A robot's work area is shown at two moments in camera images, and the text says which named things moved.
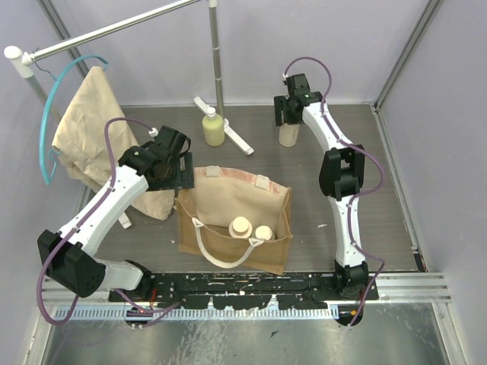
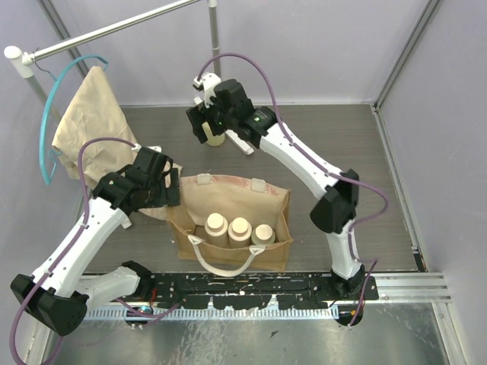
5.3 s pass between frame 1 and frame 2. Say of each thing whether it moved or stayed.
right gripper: moved
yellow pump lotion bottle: stayed
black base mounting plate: stayed
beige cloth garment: stayed
